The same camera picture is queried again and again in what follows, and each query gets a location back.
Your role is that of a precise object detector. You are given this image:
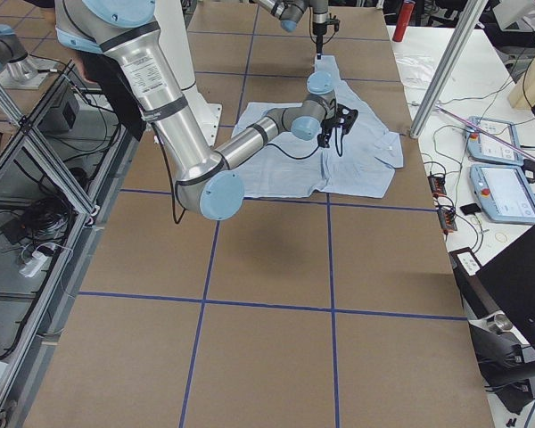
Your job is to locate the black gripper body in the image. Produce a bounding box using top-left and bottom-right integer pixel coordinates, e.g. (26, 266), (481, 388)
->
(317, 119), (337, 148)
(311, 20), (328, 50)

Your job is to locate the light blue button-up shirt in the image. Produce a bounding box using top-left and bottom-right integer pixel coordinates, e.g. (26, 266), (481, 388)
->
(235, 55), (404, 198)

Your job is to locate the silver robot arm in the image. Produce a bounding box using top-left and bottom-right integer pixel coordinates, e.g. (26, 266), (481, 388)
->
(255, 0), (332, 60)
(55, 1), (338, 220)

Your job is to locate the red cylindrical bottle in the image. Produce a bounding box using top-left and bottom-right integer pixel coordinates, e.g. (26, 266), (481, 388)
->
(391, 0), (416, 43)

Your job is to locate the clear plastic bag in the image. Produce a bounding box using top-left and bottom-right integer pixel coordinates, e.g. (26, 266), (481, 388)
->
(394, 53), (437, 90)

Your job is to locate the orange circuit board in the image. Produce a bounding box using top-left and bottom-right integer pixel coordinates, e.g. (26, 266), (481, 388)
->
(428, 174), (447, 197)

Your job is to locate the upper teach pendant tablet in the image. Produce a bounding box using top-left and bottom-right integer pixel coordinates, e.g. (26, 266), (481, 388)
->
(465, 116), (523, 166)

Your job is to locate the teach pendant tablet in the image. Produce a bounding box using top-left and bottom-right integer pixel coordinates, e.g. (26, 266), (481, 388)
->
(470, 163), (535, 225)
(465, 116), (523, 166)

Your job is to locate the lower teach pendant tablet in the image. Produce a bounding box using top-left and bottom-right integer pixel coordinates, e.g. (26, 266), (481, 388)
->
(470, 163), (535, 225)

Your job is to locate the person in black shirt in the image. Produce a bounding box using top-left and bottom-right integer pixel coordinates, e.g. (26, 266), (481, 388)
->
(74, 51), (146, 141)

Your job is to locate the black laptop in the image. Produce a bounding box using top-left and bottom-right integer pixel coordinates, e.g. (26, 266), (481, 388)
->
(449, 224), (535, 349)

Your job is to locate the white power strip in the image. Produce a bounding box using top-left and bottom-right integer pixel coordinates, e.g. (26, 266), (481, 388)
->
(19, 247), (54, 278)

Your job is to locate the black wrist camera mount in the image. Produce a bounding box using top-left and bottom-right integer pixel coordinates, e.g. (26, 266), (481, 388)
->
(333, 103), (358, 136)
(325, 14), (340, 32)

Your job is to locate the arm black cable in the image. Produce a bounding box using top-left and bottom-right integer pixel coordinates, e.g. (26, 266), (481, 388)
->
(171, 124), (347, 224)

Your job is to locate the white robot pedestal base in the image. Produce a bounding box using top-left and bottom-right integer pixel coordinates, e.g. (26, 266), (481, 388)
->
(154, 0), (222, 146)

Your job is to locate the aluminium frame post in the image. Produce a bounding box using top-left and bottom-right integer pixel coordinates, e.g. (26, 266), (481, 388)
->
(409, 0), (487, 139)

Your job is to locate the aluminium side frame rail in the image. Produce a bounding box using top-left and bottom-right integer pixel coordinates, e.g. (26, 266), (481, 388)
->
(0, 61), (136, 427)

